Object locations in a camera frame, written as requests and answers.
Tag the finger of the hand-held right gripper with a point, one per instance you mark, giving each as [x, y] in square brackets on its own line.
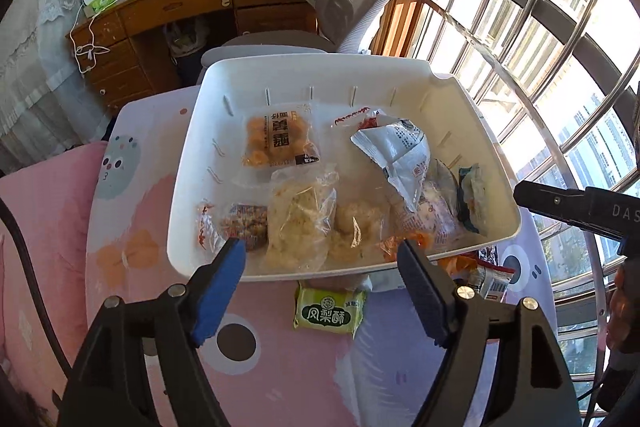
[550, 202]

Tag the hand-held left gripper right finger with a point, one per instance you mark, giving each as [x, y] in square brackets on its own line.
[422, 297]

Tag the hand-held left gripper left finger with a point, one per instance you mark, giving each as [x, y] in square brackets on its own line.
[220, 292]

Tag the green pastry packet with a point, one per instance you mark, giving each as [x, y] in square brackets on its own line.
[330, 309]

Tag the white plastic bin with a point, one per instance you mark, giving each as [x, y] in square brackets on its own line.
[280, 82]

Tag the person's right hand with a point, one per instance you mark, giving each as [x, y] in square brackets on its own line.
[624, 307]

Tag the clear red-edged wrapper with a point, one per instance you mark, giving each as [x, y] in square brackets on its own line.
[205, 227]

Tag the beige barcode snack packet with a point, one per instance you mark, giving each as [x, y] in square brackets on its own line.
[492, 287]

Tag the small brown candy packet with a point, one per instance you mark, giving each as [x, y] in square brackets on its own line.
[245, 222]

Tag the blue green snack packet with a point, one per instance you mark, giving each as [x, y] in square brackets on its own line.
[472, 197]

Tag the dark red snack packet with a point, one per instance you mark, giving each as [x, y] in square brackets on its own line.
[487, 254]

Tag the clear bun packet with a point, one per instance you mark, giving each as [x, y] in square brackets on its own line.
[357, 222]

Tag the clear rice cracker packet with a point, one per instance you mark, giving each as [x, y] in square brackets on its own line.
[300, 222]

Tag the silver white snack packet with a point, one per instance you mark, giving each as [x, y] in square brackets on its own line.
[400, 157]

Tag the metal window grille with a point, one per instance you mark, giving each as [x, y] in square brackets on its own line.
[585, 47]

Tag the orange fried snack packet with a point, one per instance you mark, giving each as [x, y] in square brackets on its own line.
[277, 139]

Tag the pink blanket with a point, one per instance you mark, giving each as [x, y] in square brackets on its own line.
[45, 217]

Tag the grey cloth bag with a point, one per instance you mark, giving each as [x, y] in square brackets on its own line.
[187, 38]

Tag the wooden desk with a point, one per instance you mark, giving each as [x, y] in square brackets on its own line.
[150, 12]

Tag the white lace cloth cover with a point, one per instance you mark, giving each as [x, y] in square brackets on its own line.
[35, 57]

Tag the green tissue box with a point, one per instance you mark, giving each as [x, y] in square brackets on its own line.
[100, 0]

